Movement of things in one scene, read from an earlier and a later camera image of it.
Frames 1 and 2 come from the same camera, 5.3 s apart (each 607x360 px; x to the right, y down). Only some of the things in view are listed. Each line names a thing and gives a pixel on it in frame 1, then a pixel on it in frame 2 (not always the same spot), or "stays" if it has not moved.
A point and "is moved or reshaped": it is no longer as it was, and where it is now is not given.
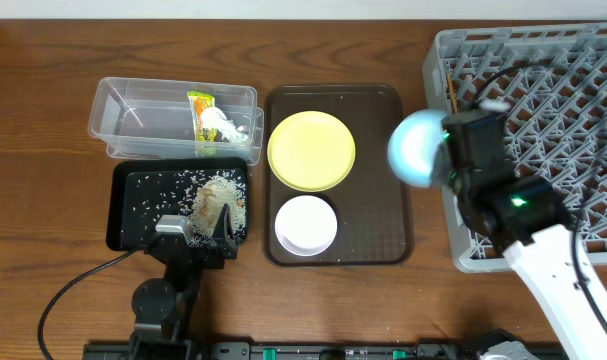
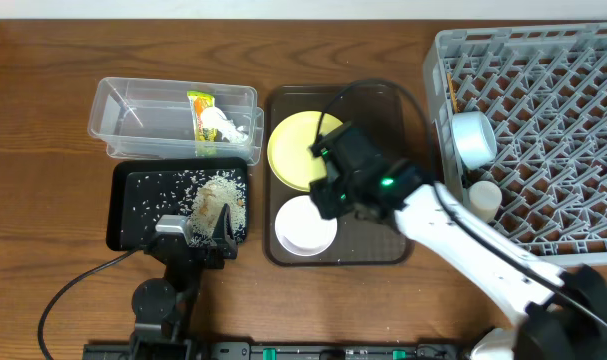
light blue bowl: (411, 145) is moved or reshaped
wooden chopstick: (453, 93) stays
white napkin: (214, 118) stays
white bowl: (306, 225) stays
